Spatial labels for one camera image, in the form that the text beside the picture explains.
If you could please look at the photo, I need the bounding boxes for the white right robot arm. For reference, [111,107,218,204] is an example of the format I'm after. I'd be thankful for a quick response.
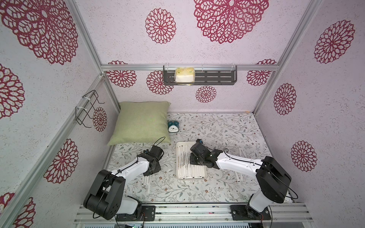
[190,140,291,213]

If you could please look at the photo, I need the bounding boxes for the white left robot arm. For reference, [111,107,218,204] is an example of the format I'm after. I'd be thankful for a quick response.
[83,145,164,221]

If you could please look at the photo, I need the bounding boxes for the white plastic storage tray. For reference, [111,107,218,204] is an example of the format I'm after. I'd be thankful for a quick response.
[176,141,207,180]

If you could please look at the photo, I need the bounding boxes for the teal alarm clock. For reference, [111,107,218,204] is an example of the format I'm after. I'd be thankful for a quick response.
[168,120,180,133]

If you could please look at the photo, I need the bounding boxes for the green linen pillow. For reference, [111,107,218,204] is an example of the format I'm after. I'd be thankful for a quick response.
[108,101,171,146]

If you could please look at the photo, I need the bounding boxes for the yellow sponge pack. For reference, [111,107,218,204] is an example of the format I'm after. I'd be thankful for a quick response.
[175,67,195,83]

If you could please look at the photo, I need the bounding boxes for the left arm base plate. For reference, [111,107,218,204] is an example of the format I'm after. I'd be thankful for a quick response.
[116,205,156,222]

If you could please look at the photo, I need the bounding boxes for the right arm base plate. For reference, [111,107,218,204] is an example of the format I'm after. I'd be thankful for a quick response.
[230,204,272,221]

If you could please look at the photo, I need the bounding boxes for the black wire wall rack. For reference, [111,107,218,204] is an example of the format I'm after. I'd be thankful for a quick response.
[74,89,104,128]

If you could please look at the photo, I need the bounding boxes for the dark metal wall shelf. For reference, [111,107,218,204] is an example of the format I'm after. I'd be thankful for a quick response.
[163,65,237,86]

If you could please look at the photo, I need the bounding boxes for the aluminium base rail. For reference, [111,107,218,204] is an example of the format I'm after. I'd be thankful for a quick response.
[73,203,316,228]

